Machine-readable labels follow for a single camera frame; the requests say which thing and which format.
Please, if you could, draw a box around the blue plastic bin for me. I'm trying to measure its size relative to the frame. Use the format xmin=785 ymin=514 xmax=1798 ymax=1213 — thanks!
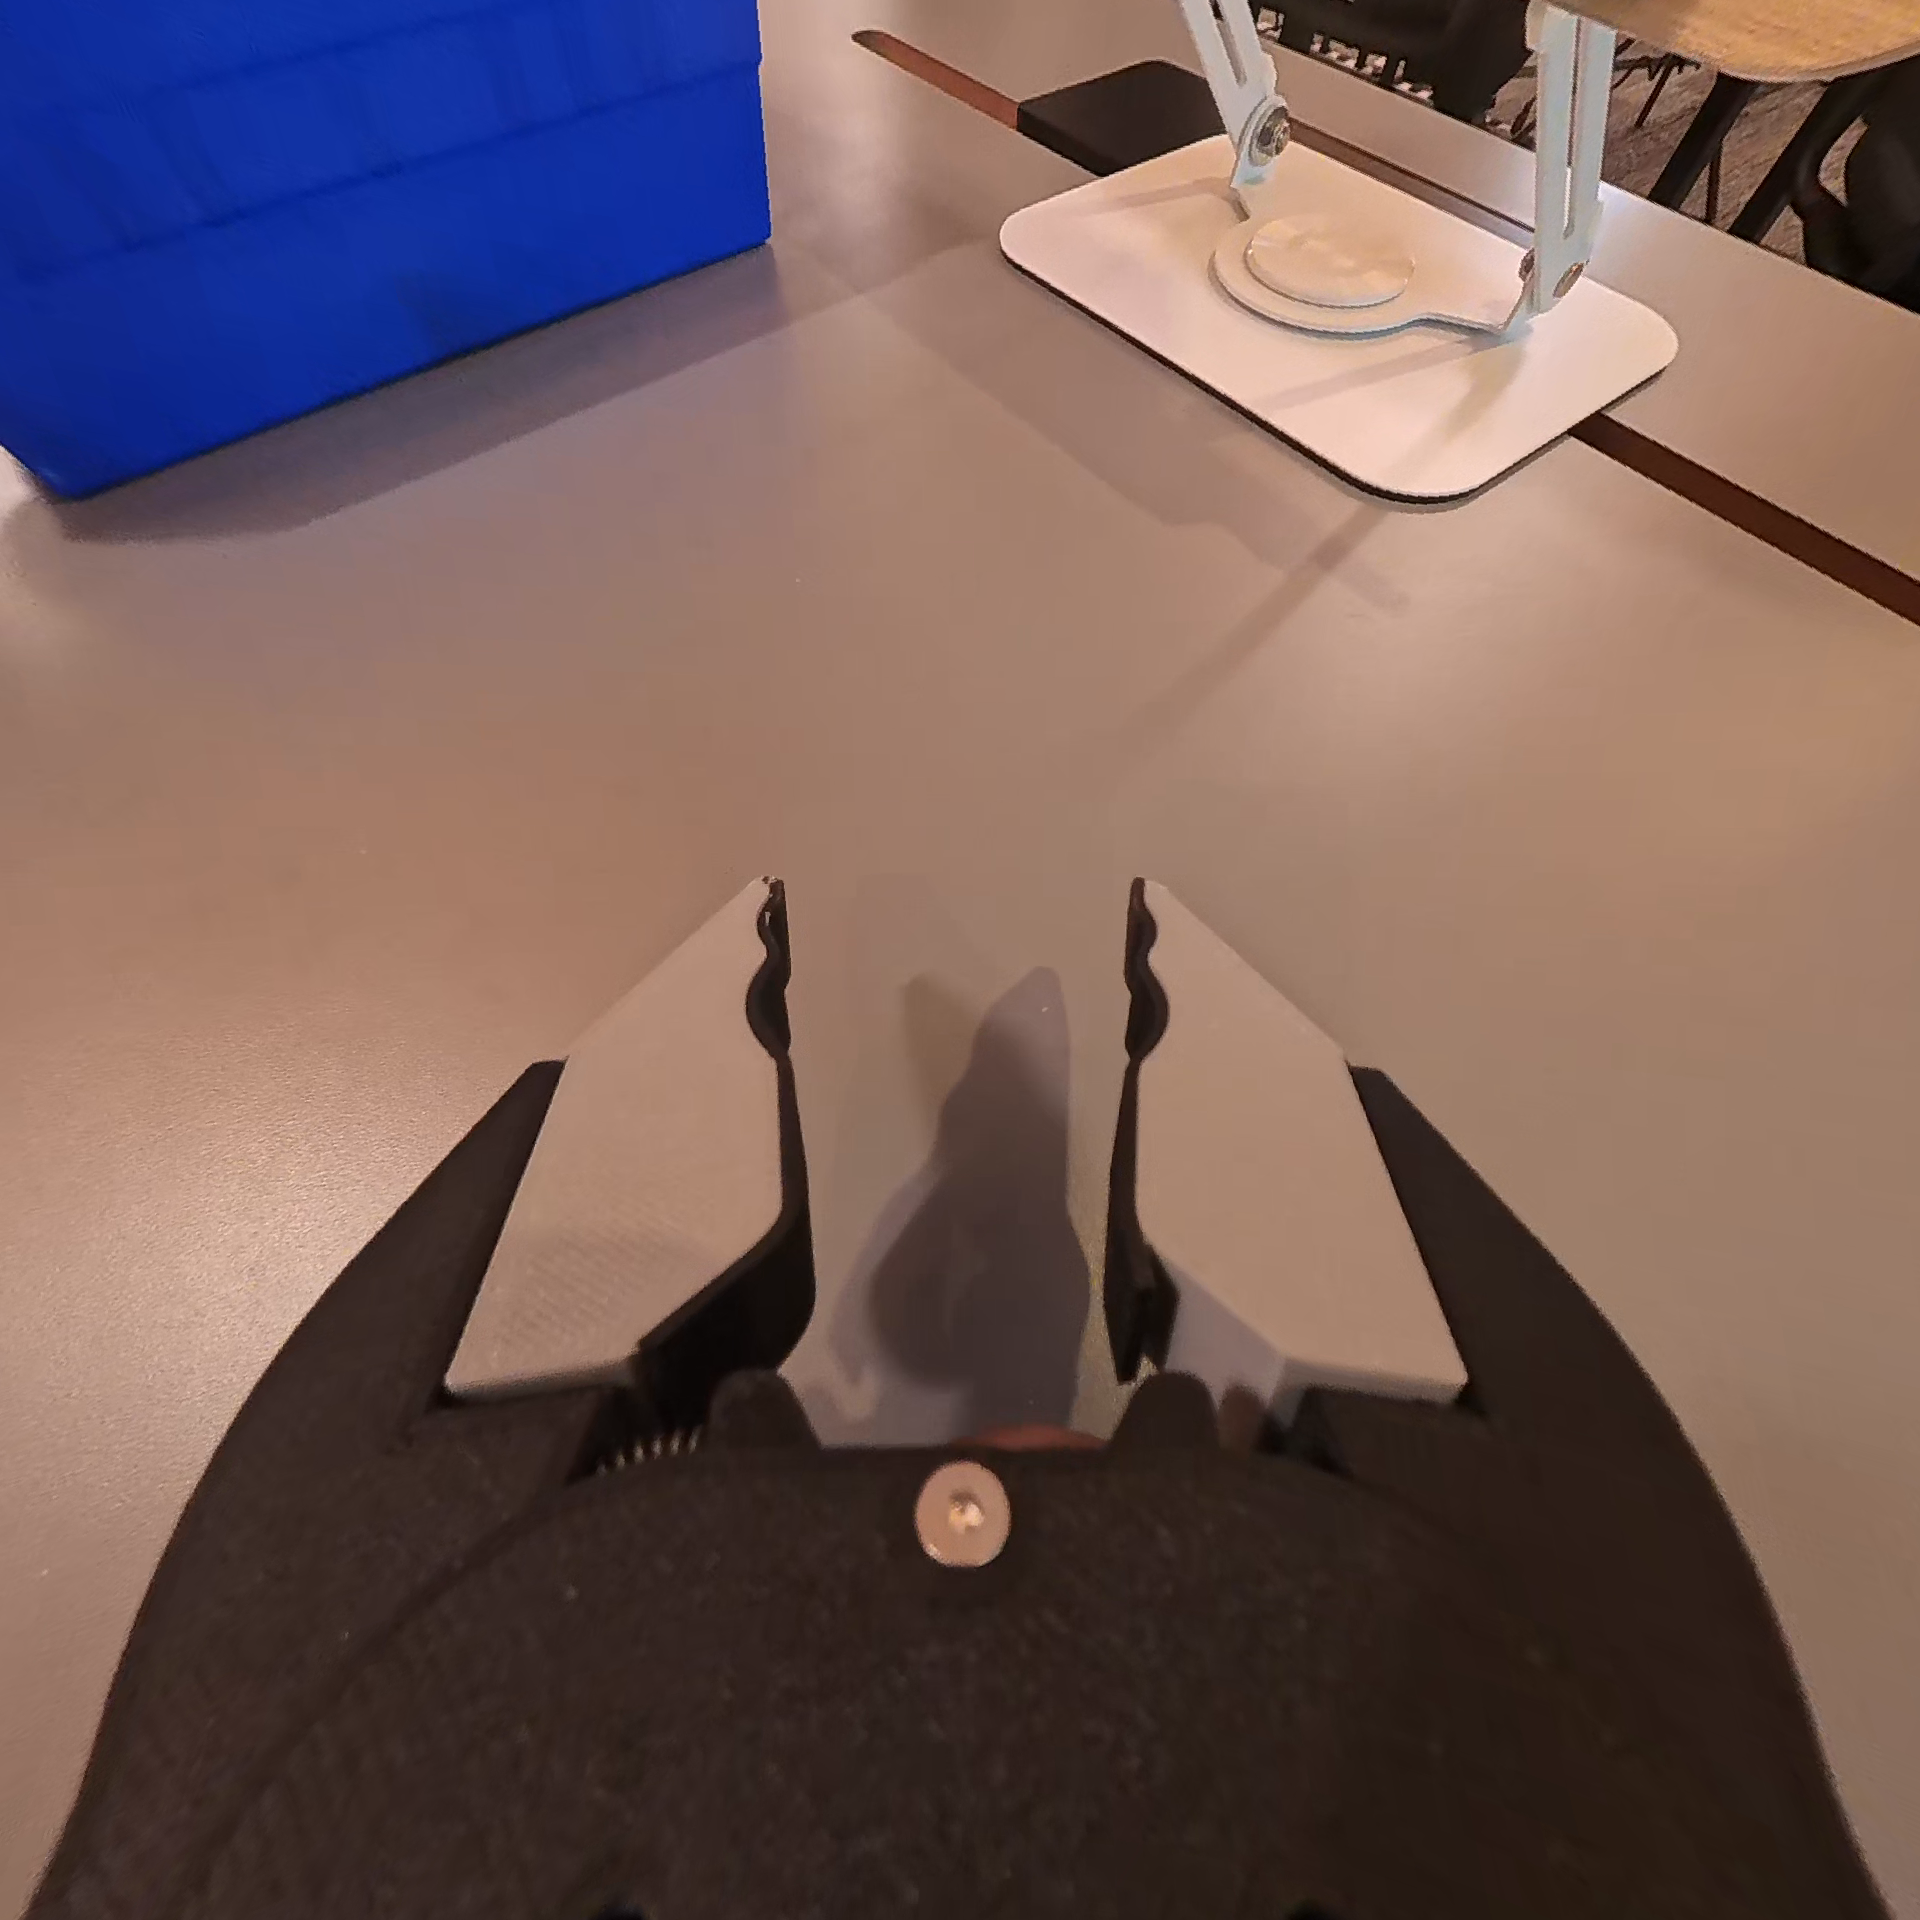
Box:
xmin=0 ymin=0 xmax=773 ymax=498

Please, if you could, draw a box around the black table cover plate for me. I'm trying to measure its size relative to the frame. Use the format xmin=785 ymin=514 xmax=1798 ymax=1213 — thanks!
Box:
xmin=1015 ymin=63 xmax=1249 ymax=171

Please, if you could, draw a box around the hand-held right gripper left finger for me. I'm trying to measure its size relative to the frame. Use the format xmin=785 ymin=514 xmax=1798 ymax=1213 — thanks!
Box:
xmin=441 ymin=879 xmax=820 ymax=1429

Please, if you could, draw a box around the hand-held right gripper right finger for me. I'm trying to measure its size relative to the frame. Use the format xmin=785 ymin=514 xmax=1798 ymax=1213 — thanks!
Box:
xmin=1104 ymin=879 xmax=1473 ymax=1413

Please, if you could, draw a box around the black office chair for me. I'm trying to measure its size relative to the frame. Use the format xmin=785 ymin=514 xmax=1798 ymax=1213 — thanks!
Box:
xmin=1266 ymin=0 xmax=1529 ymax=134

